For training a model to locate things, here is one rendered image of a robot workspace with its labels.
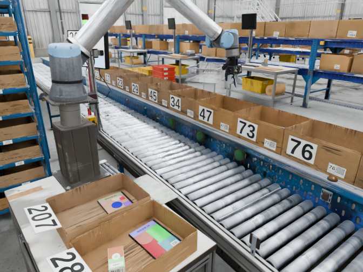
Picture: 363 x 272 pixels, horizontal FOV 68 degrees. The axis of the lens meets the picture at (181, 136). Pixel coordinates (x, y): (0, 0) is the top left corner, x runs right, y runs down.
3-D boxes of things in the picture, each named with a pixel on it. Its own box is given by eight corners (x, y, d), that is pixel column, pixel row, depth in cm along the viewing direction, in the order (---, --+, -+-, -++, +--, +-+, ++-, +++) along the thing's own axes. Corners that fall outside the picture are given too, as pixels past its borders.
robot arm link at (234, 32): (220, 30, 178) (234, 29, 181) (221, 50, 182) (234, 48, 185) (226, 29, 170) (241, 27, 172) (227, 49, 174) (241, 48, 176)
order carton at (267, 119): (230, 135, 184) (232, 111, 177) (259, 127, 200) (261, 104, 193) (280, 156, 154) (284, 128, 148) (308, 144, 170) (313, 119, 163)
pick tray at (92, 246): (72, 262, 100) (67, 241, 96) (153, 216, 125) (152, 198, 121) (111, 317, 81) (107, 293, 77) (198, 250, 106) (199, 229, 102)
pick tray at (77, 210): (48, 217, 124) (44, 198, 120) (123, 188, 147) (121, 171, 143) (69, 253, 104) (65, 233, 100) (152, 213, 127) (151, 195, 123)
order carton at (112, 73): (105, 83, 362) (103, 70, 355) (125, 81, 377) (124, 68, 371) (116, 88, 332) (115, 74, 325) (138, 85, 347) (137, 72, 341)
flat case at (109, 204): (113, 223, 120) (113, 219, 119) (97, 202, 134) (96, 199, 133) (140, 211, 128) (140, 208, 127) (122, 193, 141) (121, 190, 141)
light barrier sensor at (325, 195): (317, 201, 132) (320, 189, 130) (320, 199, 133) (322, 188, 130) (328, 205, 128) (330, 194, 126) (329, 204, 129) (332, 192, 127)
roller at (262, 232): (235, 247, 113) (236, 238, 111) (305, 204, 141) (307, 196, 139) (244, 255, 109) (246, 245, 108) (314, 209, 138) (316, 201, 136)
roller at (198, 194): (181, 202, 143) (181, 194, 141) (248, 174, 171) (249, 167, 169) (187, 207, 139) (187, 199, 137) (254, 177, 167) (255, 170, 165)
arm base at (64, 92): (54, 103, 130) (52, 82, 127) (45, 96, 144) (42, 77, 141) (93, 99, 142) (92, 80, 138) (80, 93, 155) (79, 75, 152)
